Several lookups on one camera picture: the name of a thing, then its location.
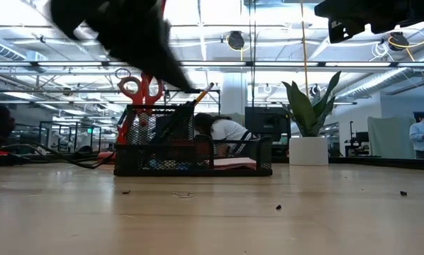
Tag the red desk lamp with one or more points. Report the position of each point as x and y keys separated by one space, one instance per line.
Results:
x=120 y=136

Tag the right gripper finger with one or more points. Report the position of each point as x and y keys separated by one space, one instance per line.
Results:
x=343 y=10
x=343 y=30

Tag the background desk with monitor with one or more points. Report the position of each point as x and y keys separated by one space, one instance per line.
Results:
x=357 y=141

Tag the yellow pencil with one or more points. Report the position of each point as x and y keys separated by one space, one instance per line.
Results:
x=203 y=93

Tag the black aluminium table frame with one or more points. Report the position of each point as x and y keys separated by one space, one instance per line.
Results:
x=375 y=162

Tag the black mesh desk organizer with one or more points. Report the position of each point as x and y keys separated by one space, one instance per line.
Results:
x=183 y=156

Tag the blue binder clip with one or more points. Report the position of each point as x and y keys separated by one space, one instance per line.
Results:
x=154 y=165

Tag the pink sticky note pad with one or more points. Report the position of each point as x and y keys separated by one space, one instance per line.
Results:
x=235 y=163

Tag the pale green cloth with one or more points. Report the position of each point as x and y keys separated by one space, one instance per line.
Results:
x=389 y=138

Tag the snake plant in white pot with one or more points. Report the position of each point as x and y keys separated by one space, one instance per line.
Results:
x=306 y=113

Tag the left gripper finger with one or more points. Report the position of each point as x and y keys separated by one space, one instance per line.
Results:
x=166 y=72

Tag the black computer case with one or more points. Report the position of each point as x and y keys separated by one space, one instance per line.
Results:
x=267 y=122

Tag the yellow binder clip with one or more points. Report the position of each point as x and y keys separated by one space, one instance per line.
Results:
x=170 y=165

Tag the black background workstation frame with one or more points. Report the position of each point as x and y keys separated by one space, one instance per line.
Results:
x=70 y=136

